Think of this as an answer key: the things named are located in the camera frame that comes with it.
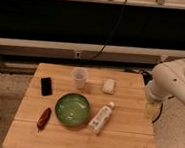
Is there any black rectangular eraser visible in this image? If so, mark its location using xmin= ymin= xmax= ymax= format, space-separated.
xmin=40 ymin=77 xmax=52 ymax=96

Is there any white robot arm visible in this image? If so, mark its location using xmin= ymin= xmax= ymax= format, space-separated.
xmin=144 ymin=59 xmax=185 ymax=119

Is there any white rectangular sponge block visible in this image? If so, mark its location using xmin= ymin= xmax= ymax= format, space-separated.
xmin=102 ymin=78 xmax=115 ymax=95

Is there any white plastic bottle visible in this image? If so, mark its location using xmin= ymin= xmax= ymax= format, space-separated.
xmin=88 ymin=102 xmax=115 ymax=134

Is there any green ceramic bowl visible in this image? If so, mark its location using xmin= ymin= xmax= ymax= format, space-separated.
xmin=54 ymin=93 xmax=91 ymax=127

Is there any clear plastic cup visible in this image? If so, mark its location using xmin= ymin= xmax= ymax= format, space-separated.
xmin=72 ymin=67 xmax=88 ymax=89

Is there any white wall rail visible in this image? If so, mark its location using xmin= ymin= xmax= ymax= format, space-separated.
xmin=0 ymin=38 xmax=185 ymax=64

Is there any black hanging cable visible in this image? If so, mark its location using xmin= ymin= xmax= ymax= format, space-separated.
xmin=89 ymin=0 xmax=130 ymax=65

